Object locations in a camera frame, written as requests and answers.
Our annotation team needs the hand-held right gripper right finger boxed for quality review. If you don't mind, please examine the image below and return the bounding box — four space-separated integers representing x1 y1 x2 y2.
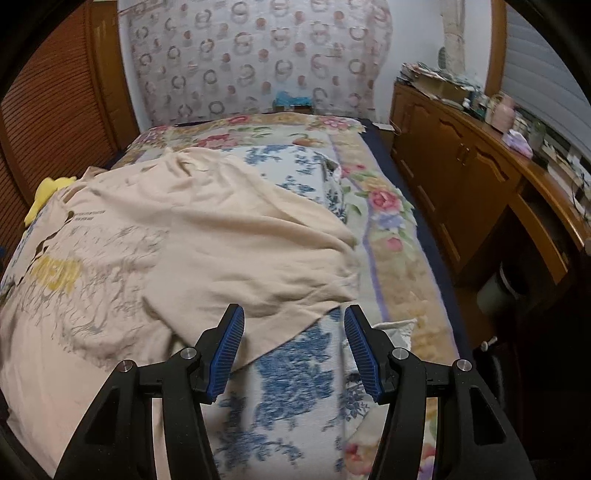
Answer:
344 304 539 480

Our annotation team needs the wooden louvered wardrobe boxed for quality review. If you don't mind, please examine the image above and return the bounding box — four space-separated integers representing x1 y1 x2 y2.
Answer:
0 0 139 259

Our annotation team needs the teal cloth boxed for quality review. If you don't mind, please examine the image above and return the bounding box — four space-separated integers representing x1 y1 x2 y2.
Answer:
272 90 315 112

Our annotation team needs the white blue floral blanket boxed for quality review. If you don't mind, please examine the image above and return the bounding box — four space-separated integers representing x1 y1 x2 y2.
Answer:
0 144 384 480

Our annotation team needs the circle patterned curtain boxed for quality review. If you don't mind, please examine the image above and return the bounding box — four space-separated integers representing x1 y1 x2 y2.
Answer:
117 0 393 132

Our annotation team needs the yellow plush toy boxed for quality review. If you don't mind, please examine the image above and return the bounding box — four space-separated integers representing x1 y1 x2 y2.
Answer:
23 175 77 227

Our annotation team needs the lilac cloth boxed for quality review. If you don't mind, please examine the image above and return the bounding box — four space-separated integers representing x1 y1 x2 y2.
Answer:
505 129 534 158

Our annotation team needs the pink container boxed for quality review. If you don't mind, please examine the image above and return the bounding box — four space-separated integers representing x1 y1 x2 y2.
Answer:
489 92 515 130

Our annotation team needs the cream lace curtain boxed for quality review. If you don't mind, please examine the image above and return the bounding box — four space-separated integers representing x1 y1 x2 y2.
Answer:
438 0 465 75

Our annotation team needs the wooden sideboard cabinet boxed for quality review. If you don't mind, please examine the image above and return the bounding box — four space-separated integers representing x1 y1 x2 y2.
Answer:
390 80 591 287

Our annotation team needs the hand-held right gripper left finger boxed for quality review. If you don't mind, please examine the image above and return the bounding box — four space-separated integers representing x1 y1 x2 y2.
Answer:
54 303 245 480

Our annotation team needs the beige printed t-shirt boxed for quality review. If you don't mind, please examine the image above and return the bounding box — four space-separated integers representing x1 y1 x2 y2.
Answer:
0 147 363 480

